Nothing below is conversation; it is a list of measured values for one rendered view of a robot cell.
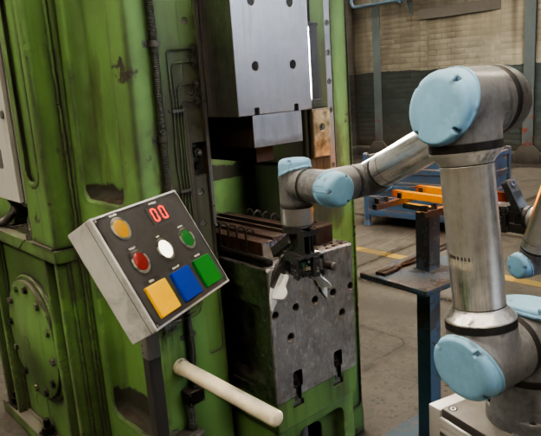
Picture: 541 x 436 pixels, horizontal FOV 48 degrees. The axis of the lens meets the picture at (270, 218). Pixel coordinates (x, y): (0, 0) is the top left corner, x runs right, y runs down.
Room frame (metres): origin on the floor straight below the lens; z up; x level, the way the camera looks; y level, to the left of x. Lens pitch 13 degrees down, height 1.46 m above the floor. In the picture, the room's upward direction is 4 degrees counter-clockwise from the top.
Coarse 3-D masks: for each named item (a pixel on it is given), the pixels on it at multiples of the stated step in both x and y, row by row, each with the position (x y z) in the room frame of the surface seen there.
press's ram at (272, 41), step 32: (224, 0) 1.77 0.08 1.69; (256, 0) 1.81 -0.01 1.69; (288, 0) 1.90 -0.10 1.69; (224, 32) 1.78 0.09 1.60; (256, 32) 1.81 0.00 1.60; (288, 32) 1.89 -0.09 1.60; (224, 64) 1.79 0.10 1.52; (256, 64) 1.81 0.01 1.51; (288, 64) 1.89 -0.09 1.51; (224, 96) 1.79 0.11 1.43; (256, 96) 1.80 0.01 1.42; (288, 96) 1.88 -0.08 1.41
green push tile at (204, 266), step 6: (198, 258) 1.45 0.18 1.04; (204, 258) 1.47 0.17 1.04; (210, 258) 1.49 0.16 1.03; (192, 264) 1.43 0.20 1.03; (198, 264) 1.44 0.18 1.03; (204, 264) 1.46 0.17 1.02; (210, 264) 1.48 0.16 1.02; (198, 270) 1.42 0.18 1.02; (204, 270) 1.44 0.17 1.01; (210, 270) 1.46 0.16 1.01; (216, 270) 1.48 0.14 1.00; (204, 276) 1.43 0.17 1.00; (210, 276) 1.45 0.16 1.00; (216, 276) 1.46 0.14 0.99; (204, 282) 1.42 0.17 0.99; (210, 282) 1.43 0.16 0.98
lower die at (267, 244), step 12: (216, 216) 2.12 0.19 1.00; (240, 216) 2.09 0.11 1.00; (252, 216) 2.11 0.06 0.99; (216, 228) 2.02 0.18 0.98; (240, 228) 1.95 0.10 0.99; (264, 228) 1.92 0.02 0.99; (276, 228) 1.88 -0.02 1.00; (240, 240) 1.86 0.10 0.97; (252, 240) 1.82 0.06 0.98; (264, 240) 1.81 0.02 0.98; (276, 240) 1.82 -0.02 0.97; (252, 252) 1.82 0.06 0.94; (264, 252) 1.79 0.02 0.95
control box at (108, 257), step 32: (96, 224) 1.26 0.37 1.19; (128, 224) 1.34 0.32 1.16; (160, 224) 1.43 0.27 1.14; (192, 224) 1.53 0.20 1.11; (96, 256) 1.26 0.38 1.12; (128, 256) 1.28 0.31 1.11; (160, 256) 1.36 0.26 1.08; (192, 256) 1.45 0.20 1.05; (128, 288) 1.23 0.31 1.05; (128, 320) 1.23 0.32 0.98; (160, 320) 1.23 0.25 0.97
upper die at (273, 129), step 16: (288, 112) 1.88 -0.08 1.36; (224, 128) 1.89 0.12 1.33; (240, 128) 1.83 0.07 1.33; (256, 128) 1.79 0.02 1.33; (272, 128) 1.83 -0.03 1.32; (288, 128) 1.87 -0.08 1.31; (224, 144) 1.89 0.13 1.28; (240, 144) 1.83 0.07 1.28; (256, 144) 1.79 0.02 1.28; (272, 144) 1.83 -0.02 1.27
